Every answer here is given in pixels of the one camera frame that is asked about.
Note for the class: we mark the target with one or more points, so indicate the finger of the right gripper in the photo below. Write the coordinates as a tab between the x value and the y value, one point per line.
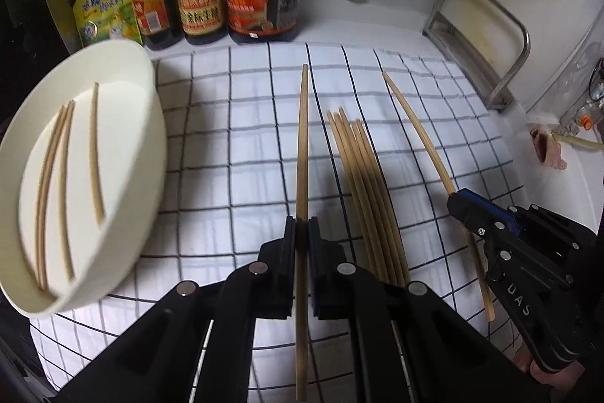
506	221
477	214

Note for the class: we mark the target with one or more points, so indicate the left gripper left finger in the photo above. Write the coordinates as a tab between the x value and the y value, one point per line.
276	285

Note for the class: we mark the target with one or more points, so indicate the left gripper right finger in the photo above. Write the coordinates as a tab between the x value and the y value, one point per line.
324	258

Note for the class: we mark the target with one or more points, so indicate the wooden chopstick nine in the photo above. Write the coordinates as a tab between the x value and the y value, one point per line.
447	183

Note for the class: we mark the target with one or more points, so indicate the wooden chopstick six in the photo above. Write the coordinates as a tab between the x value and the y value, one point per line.
378	227

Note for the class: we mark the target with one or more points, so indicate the wooden chopstick one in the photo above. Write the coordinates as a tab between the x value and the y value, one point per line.
301	319

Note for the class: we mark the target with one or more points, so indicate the wooden chopstick eight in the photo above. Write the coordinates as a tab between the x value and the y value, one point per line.
397	255

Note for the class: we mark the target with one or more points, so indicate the wooden chopstick two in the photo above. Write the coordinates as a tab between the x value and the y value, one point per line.
42	198

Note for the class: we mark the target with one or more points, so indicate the wooden chopstick three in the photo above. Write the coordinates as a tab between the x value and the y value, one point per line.
63	193

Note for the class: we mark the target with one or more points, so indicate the wooden chopstick seven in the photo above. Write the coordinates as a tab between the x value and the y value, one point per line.
379	203

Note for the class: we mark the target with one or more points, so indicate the wooden chopstick four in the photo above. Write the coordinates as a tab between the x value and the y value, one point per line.
96	191

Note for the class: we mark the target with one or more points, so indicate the right hand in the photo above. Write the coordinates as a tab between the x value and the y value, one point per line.
580	381

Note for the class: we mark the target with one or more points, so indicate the pink sponge piece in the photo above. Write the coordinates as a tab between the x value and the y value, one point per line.
547	149

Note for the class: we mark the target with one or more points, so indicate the white grid cloth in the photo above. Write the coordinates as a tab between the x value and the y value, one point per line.
231	116

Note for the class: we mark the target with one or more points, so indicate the steel rack with board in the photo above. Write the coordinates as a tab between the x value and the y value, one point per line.
487	42

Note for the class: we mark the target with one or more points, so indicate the white round tray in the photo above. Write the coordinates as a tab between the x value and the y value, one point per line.
132	154

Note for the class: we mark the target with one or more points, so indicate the yellow seasoning pouch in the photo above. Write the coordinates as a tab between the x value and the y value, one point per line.
100	20

